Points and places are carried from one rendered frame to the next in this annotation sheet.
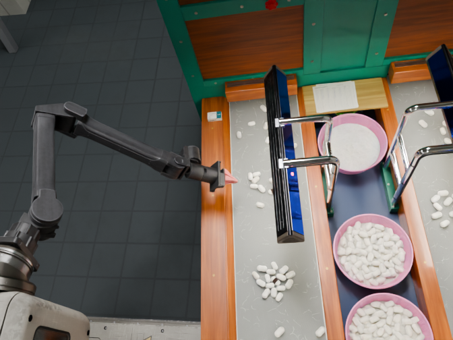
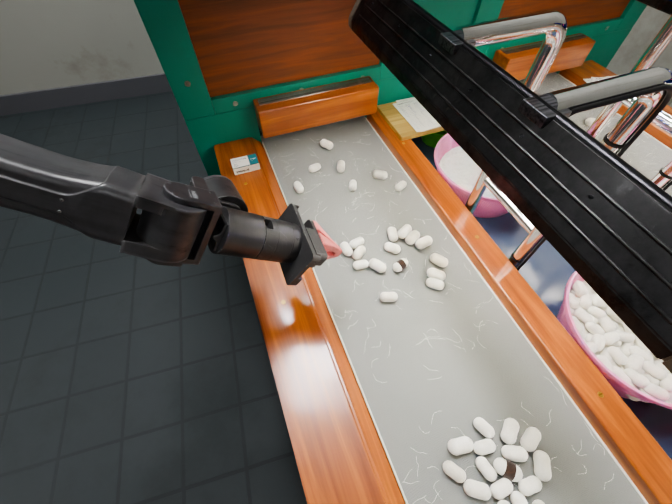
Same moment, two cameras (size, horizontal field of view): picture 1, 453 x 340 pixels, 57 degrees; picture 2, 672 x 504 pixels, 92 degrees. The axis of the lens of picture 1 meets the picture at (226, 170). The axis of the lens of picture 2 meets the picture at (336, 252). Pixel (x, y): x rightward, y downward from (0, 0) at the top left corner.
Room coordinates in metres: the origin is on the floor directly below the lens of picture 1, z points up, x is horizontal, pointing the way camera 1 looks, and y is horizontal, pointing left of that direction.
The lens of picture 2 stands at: (0.47, 0.16, 1.28)
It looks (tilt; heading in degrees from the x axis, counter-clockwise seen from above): 56 degrees down; 324
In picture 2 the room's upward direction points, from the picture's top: straight up
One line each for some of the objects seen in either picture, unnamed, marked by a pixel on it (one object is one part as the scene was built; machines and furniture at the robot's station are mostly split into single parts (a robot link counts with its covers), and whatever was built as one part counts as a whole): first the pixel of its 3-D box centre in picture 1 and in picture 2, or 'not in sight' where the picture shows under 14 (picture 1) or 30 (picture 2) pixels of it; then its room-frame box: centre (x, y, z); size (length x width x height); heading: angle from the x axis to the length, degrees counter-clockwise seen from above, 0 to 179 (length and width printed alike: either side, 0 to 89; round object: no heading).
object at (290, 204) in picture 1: (281, 146); (482, 96); (0.66, -0.19, 1.08); 0.62 x 0.08 x 0.07; 165
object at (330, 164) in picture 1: (306, 170); (484, 192); (0.63, -0.27, 0.90); 0.20 x 0.19 x 0.45; 165
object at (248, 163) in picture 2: (214, 116); (245, 164); (1.07, -0.03, 0.77); 0.06 x 0.04 x 0.02; 75
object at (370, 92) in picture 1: (344, 96); (442, 109); (0.96, -0.57, 0.77); 0.33 x 0.15 x 0.01; 75
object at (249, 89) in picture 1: (261, 88); (317, 106); (1.10, -0.25, 0.83); 0.30 x 0.06 x 0.07; 75
